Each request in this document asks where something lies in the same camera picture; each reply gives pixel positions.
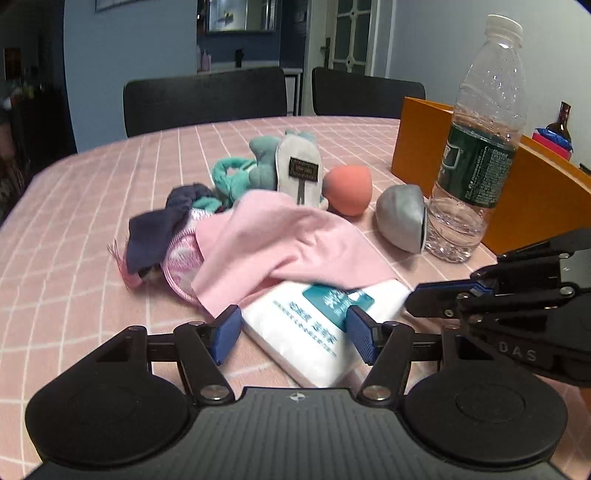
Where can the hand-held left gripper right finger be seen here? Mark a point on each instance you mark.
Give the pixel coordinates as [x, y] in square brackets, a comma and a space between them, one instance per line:
[362, 337]

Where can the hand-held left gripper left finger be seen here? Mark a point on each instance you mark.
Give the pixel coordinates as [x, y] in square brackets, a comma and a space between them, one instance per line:
[226, 334]

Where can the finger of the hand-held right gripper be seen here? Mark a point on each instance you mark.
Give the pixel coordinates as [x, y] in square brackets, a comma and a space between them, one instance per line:
[434, 305]
[452, 288]

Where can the white tissue pack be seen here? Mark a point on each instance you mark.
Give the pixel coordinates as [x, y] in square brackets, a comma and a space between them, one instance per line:
[295, 337]

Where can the pink patterned pouch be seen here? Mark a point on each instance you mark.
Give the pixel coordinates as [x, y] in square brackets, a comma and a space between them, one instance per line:
[180, 258]

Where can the grey dome pad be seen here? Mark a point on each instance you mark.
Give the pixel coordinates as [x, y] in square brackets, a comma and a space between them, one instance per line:
[397, 212]

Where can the pink cloth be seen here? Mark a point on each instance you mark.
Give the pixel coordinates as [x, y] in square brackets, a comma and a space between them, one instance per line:
[277, 244]

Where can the navy scrunchie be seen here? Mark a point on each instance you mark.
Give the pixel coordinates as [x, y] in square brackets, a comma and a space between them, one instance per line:
[157, 230]

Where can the orange storage box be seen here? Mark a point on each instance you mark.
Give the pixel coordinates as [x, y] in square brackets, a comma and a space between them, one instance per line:
[540, 198]

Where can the orange makeup sponge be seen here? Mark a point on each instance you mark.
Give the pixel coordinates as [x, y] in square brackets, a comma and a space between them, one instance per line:
[348, 189]

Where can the teal plush doll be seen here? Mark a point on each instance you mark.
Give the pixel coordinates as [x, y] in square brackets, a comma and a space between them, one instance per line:
[228, 177]

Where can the small grey teal plush toy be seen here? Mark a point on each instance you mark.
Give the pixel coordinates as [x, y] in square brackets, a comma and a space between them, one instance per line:
[263, 173]

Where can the white fabric pouch dark label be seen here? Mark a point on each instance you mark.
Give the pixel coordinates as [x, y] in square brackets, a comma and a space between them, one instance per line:
[295, 152]

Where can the clear plastic water bottle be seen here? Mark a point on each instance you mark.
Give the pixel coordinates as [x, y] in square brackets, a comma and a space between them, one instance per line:
[480, 161]

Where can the red box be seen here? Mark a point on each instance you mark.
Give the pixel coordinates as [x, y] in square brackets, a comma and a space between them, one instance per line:
[547, 146]

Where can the blue plastic bag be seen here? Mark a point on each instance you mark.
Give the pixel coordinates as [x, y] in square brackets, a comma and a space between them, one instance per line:
[556, 137]

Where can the brown glass bottle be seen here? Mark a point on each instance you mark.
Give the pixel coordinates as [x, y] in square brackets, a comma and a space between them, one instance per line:
[561, 120]

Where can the pink checkered tablecloth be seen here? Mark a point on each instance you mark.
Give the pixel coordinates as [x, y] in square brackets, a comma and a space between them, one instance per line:
[92, 184]

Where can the black chair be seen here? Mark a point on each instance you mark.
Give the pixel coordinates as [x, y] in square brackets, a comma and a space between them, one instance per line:
[369, 99]
[203, 101]

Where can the white glass panel door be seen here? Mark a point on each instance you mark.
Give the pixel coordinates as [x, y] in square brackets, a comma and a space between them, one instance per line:
[355, 37]

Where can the small pink bottle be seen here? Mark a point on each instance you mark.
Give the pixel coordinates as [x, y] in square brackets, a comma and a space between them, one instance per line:
[207, 63]

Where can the small black bottle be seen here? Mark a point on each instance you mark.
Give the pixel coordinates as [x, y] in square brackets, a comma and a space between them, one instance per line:
[238, 57]

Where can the dark cluttered shelf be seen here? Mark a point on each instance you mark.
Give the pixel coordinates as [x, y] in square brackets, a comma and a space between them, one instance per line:
[37, 120]

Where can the wall mirror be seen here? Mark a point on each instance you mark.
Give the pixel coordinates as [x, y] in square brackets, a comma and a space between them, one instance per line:
[240, 16]

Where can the wall picture frame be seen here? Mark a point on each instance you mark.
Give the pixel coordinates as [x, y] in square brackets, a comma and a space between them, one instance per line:
[127, 4]

